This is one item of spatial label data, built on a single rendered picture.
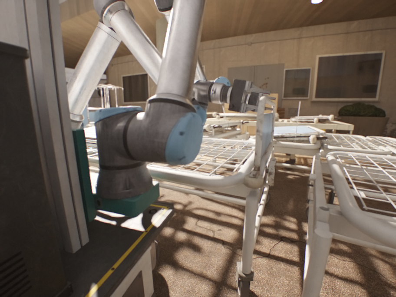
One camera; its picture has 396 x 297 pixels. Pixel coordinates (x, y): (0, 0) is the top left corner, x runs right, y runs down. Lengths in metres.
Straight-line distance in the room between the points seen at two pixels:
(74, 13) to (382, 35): 8.49
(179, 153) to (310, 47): 6.83
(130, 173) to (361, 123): 5.55
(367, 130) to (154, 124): 5.60
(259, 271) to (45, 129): 1.00
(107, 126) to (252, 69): 6.63
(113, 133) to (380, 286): 1.23
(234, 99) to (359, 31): 6.77
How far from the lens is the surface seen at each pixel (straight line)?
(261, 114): 0.64
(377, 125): 5.92
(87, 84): 1.02
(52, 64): 0.60
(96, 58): 0.99
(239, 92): 0.81
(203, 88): 0.84
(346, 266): 1.24
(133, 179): 0.61
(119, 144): 0.56
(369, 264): 1.32
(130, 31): 0.81
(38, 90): 0.60
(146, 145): 0.50
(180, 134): 0.45
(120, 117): 0.57
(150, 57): 0.76
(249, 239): 0.70
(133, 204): 0.60
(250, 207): 0.64
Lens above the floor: 0.73
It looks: 12 degrees down
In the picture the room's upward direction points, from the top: straight up
